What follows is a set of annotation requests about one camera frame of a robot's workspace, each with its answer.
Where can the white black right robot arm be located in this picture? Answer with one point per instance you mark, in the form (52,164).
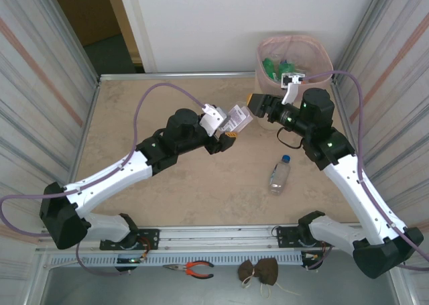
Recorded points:
(362,191)

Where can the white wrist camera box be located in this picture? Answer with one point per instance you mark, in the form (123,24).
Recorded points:
(291,90)
(212,120)

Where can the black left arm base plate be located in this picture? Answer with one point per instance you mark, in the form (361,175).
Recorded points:
(151,238)

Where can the square bottle pink white label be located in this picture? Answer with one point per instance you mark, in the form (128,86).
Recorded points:
(239,117)

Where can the clear square bottle blue cap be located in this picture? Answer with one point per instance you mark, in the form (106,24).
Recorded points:
(279,179)

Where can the cream ribbed plastic bin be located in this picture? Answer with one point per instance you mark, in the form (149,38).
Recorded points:
(264,122)

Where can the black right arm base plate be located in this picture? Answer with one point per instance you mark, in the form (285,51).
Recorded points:
(285,234)

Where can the white door frame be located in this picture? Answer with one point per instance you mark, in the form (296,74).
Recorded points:
(137,27)

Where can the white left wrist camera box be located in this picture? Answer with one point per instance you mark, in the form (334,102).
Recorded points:
(212,120)

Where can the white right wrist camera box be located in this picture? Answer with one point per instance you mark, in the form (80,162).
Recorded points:
(291,90)

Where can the aluminium table edge strip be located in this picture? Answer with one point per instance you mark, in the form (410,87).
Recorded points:
(167,75)

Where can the pink-lined waste bin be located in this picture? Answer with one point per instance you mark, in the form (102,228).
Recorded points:
(311,57)

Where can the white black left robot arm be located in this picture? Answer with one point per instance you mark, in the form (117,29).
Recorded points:
(110,181)

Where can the aluminium mounting rail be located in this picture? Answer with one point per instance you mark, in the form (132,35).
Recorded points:
(218,238)

